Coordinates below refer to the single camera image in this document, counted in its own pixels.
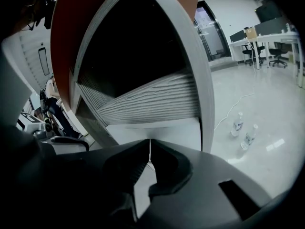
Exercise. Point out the black glass double door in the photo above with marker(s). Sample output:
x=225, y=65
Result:
x=210, y=39

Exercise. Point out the white office desk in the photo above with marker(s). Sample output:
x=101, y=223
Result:
x=274, y=37

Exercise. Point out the clear water bottle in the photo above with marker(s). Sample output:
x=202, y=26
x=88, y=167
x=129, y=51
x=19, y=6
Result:
x=249, y=138
x=237, y=126

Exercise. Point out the black pendant light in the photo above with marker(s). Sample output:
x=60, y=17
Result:
x=44, y=61

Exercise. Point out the large black monitor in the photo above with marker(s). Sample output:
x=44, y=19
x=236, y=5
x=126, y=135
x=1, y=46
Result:
x=269, y=12

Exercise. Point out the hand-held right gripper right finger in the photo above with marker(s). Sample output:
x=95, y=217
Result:
x=197, y=199

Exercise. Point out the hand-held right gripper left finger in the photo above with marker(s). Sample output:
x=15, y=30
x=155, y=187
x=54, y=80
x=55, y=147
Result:
x=78, y=187

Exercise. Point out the cardboard box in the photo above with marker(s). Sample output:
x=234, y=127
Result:
x=251, y=33

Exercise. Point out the black office chair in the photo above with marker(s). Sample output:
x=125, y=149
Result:
x=278, y=56
x=253, y=52

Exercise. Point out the dark grey panel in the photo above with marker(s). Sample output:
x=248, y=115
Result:
x=271, y=26

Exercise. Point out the grey desk with hutch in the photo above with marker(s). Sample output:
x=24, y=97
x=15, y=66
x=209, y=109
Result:
x=205, y=85

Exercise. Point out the black head-mounted camera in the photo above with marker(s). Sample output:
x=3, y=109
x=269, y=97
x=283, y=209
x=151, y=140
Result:
x=48, y=13

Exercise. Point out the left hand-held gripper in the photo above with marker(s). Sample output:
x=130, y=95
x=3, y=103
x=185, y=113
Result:
x=31, y=125

